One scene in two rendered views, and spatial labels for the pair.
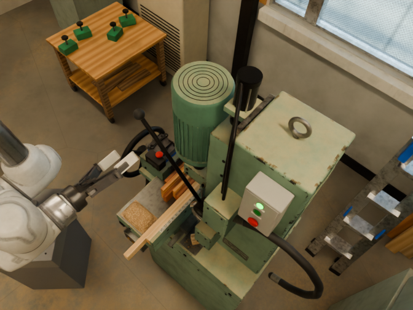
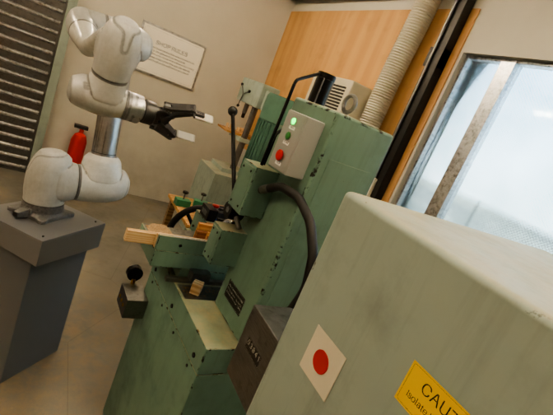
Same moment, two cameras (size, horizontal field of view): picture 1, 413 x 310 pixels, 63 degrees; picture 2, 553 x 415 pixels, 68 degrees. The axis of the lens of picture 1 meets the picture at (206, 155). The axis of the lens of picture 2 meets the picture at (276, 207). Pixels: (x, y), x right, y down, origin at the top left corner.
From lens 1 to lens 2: 1.10 m
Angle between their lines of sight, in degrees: 46
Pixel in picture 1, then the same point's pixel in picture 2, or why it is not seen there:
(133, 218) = (155, 226)
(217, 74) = not seen: hidden behind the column
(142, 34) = not seen: hidden behind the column
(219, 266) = (203, 317)
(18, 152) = (110, 144)
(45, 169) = (113, 179)
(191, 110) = (274, 100)
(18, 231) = (127, 28)
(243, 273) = (225, 336)
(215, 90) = not seen: hidden behind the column
